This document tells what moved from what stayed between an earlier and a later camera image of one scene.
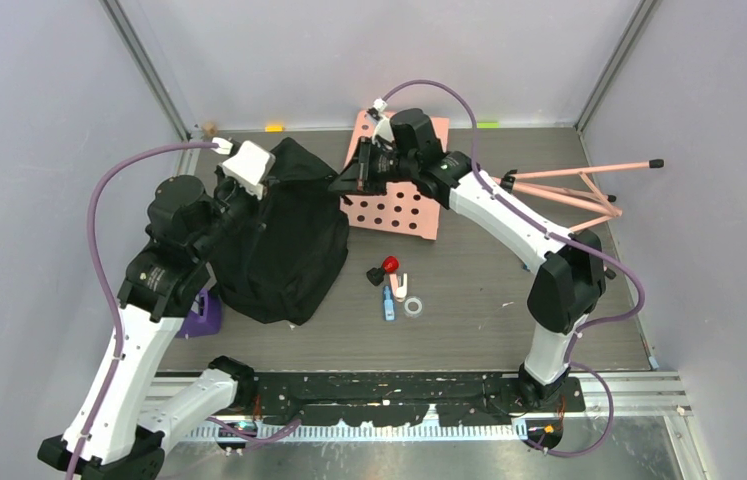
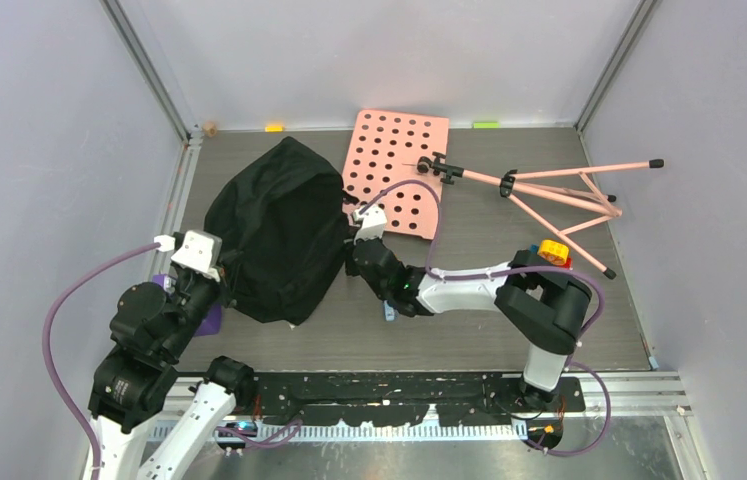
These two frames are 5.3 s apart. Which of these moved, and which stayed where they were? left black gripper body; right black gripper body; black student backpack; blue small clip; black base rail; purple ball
Moved: left black gripper body; right black gripper body
Stayed: black base rail; blue small clip; purple ball; black student backpack
